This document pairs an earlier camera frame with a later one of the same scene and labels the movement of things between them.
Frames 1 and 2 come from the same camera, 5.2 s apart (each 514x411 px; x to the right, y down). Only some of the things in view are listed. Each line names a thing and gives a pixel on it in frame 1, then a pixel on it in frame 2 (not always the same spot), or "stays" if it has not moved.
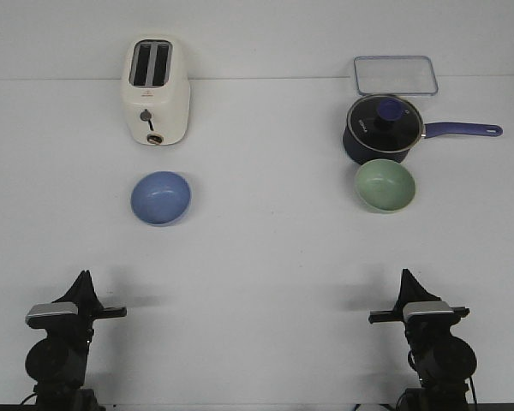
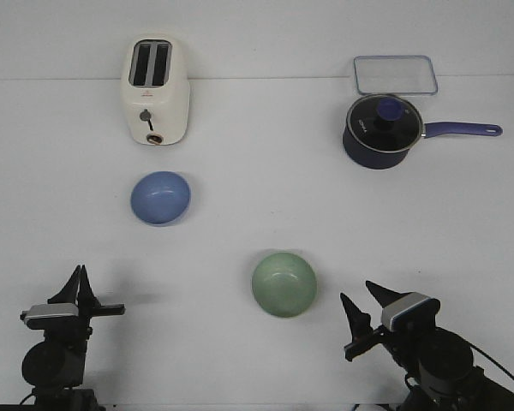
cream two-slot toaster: [156, 88] stays
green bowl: [385, 185] -> [283, 284]
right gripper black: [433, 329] -> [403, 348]
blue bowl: [161, 197] stays
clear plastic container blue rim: [395, 74] stays
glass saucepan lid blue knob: [385, 122] stays
